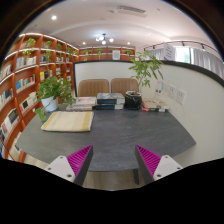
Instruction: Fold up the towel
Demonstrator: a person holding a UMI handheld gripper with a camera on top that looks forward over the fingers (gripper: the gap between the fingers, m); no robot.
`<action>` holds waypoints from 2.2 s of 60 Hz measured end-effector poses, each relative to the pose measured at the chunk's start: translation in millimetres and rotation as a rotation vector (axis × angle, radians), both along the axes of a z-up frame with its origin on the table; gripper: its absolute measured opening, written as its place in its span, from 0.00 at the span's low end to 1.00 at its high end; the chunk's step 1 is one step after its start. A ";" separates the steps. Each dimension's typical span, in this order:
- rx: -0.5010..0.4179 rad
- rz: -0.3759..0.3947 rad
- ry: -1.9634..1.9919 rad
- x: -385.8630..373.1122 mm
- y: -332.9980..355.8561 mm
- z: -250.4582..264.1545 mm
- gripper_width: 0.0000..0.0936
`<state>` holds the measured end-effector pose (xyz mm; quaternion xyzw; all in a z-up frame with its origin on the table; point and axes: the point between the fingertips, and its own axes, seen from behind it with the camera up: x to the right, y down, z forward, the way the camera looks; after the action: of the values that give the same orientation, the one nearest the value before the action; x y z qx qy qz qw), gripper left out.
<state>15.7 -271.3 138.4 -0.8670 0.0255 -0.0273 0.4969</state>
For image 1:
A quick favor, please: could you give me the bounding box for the potted plant in black pot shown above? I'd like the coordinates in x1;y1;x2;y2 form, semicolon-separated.
125;50;163;110

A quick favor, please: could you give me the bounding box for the ceiling chandelier lamp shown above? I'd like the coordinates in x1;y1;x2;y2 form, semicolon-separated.
96;33;114;45

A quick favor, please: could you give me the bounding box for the upright leaflet by wall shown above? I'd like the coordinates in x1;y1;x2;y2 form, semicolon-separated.
153;81;165;103

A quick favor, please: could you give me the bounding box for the tan chair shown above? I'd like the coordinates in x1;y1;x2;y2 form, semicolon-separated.
78;79;109;97
111;78;139;95

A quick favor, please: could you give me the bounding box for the book stack on right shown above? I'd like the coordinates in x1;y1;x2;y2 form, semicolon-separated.
142;99;169;112

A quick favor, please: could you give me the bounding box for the left tan chair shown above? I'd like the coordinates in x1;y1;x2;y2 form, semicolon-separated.
78;79;109;97

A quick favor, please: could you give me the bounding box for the orange wooden bookshelf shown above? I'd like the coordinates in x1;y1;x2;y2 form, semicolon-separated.
0;32;79;162

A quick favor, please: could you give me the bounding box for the right tan chair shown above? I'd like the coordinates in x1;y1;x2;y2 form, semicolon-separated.
111;78;139;95

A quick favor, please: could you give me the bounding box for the white wall socket panel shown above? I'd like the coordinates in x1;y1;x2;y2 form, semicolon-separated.
176;89;186;104

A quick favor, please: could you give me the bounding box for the dark book stack centre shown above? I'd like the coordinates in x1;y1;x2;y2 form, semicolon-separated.
95;93;125;110

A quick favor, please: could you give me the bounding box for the light book stack left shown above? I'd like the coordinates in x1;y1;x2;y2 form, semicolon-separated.
66;97;96;111

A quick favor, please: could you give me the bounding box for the potted plant in white pot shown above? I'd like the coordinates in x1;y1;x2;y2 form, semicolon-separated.
35;76;75;121

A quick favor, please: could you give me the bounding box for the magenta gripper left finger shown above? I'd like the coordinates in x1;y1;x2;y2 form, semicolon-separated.
45;145;93;186

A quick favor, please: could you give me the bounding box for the yellow striped folded towel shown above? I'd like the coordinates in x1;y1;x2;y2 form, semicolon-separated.
41;111;94;132

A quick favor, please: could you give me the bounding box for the white sign on partition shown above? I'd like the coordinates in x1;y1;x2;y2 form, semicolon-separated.
163;43;175;61

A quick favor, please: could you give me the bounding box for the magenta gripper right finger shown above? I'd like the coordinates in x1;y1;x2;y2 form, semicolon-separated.
135;145;182;184

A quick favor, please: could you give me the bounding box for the grey window curtain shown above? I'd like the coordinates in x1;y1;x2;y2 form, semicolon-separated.
191;48;224;80

